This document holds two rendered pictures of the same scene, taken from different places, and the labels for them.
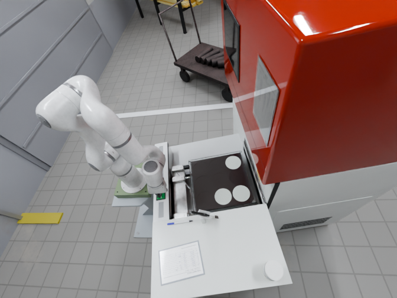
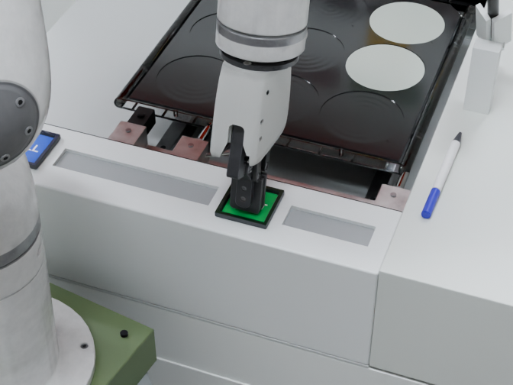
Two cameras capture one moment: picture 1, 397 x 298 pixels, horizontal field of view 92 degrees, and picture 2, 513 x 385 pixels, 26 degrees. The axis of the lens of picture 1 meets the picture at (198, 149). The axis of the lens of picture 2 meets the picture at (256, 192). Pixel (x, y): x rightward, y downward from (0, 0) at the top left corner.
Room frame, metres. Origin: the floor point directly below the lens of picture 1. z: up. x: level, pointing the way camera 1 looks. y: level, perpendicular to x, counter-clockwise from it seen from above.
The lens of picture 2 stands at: (0.29, 1.10, 1.74)
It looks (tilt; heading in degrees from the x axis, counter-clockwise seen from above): 42 degrees down; 284
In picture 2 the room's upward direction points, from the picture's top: straight up
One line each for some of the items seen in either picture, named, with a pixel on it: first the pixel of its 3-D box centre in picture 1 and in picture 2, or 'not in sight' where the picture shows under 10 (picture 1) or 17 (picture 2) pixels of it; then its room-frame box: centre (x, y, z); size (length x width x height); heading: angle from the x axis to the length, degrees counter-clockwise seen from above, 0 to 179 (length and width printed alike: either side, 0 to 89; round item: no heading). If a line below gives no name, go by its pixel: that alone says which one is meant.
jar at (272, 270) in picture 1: (272, 270); not in sight; (0.00, -0.16, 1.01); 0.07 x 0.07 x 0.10
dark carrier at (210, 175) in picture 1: (220, 180); (304, 51); (0.52, -0.08, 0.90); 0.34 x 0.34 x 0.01; 83
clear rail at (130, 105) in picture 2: (191, 185); (256, 134); (0.54, 0.10, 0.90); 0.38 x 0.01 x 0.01; 173
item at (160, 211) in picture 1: (164, 181); (143, 224); (0.63, 0.28, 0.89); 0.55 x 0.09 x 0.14; 173
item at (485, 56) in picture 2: (205, 216); (488, 50); (0.29, 0.06, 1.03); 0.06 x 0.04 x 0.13; 83
